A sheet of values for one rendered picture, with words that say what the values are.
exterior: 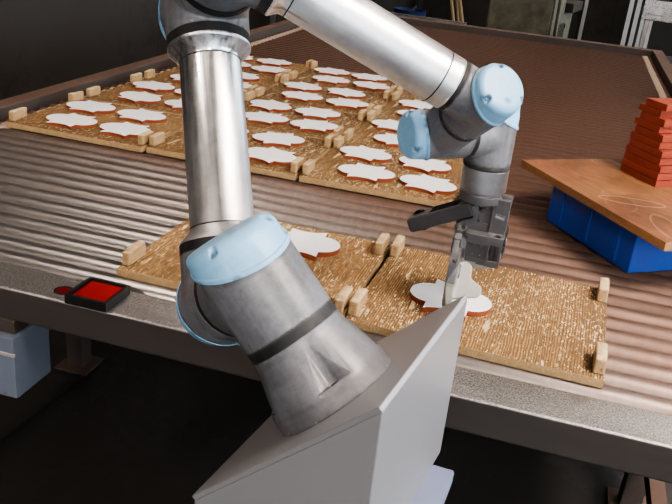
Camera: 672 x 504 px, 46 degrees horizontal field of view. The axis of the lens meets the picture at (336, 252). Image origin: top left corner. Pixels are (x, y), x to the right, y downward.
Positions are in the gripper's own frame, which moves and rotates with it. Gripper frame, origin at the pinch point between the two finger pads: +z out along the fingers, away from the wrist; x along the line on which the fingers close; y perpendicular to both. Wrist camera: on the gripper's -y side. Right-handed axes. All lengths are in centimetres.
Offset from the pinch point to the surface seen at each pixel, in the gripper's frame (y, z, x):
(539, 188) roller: 8, 3, 84
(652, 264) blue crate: 35, 0, 37
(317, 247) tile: -27.5, -0.3, 8.1
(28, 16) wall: -280, 10, 249
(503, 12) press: -76, 17, 684
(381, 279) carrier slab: -13.2, 0.8, 2.8
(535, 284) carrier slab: 13.3, 0.8, 15.4
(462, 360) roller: 5.2, 2.7, -15.3
